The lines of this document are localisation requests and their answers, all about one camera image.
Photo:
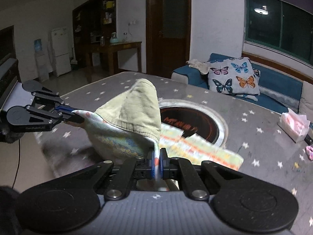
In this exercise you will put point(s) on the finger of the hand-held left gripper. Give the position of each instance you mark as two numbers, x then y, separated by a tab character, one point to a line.
71	118
61	107

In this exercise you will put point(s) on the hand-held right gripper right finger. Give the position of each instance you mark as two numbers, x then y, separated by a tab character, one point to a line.
164	169

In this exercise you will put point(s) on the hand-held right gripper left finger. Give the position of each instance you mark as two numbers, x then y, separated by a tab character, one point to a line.
154	166

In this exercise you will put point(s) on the green patterned baby garment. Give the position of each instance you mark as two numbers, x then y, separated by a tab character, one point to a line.
132	107

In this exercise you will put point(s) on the person's left forearm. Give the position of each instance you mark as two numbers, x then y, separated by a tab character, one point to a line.
9	135

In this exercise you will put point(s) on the white water dispenser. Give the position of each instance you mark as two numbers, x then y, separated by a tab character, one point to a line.
42	66

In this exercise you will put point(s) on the white refrigerator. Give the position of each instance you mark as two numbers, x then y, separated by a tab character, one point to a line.
60	51

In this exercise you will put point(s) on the glass jar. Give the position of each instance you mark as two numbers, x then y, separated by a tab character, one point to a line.
102	41

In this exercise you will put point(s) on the wooden side table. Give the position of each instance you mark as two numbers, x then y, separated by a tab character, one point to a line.
115	47

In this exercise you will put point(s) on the teal kettle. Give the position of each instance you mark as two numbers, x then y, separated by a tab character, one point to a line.
114	38

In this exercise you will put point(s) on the dark wooden shelf cabinet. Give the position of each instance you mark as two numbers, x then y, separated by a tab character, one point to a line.
83	17

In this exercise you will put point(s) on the grey star-print tablecloth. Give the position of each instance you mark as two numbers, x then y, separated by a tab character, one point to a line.
256	139

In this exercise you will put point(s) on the beige crumpled cloth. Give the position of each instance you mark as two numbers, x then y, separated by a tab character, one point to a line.
199	64

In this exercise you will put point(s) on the person's dark clothing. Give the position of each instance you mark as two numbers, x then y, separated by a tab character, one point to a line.
8	210

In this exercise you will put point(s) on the butterfly print pillow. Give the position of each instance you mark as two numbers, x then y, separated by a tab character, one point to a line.
232	78

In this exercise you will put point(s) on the dark wooden door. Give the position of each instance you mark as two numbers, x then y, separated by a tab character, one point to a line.
168	29

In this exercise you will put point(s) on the pink tissue pack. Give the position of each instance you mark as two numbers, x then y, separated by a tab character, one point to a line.
293	127

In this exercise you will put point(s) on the blue sofa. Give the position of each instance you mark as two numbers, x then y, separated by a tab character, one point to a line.
276	83

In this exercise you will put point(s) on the pink hair scrunchie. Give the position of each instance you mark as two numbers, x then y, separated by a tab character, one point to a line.
310	151

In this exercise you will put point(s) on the small black box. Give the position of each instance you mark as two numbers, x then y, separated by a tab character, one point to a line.
309	139

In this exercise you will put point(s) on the grey pillow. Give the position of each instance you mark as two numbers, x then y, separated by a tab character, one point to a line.
307	98

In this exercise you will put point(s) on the green-framed window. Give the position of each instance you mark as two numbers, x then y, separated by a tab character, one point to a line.
281	29

